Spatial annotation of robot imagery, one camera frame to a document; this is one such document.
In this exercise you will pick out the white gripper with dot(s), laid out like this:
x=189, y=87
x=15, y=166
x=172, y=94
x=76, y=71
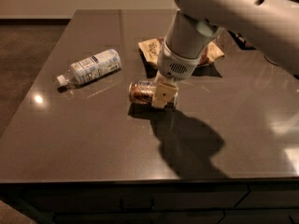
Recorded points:
x=174, y=64

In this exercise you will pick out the orange soda can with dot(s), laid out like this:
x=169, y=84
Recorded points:
x=141, y=92

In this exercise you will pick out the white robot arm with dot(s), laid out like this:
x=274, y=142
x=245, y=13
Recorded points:
x=272, y=26

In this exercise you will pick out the brown chip bag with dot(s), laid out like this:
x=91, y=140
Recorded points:
x=151, y=49

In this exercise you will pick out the clear plastic water bottle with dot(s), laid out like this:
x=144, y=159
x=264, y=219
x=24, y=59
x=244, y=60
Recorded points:
x=91, y=68

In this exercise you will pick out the black wire basket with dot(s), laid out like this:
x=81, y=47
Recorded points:
x=241, y=41

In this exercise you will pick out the dark drawer handle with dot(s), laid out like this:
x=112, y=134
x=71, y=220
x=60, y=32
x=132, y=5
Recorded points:
x=135, y=206

